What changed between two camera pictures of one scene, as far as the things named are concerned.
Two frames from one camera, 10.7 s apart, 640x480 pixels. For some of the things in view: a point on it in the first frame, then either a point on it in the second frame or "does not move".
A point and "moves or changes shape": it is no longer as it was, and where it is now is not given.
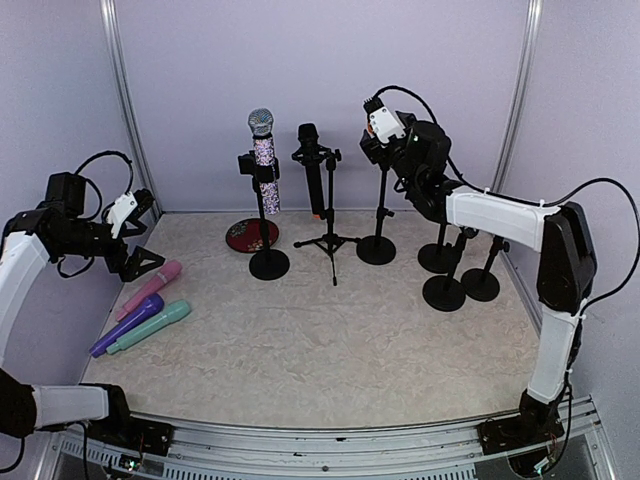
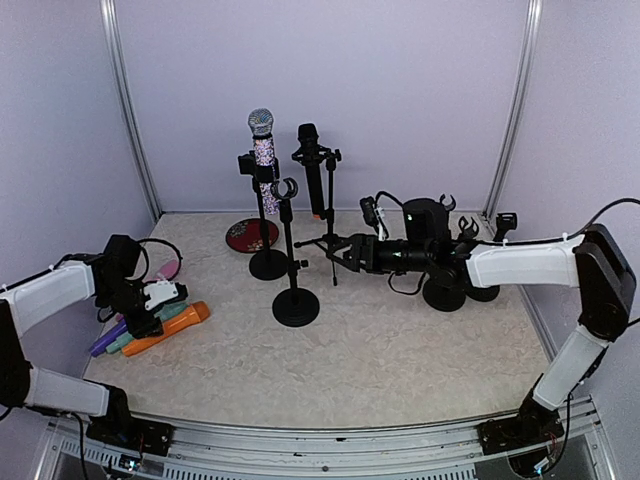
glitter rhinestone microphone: (260, 123) does not move
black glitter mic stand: (267, 264) does not move
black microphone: (311, 154) does not move
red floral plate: (246, 235) does not move
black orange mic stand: (378, 250) moves or changes shape
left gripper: (128, 269) to (143, 326)
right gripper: (370, 148) to (360, 243)
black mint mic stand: (444, 292) does not move
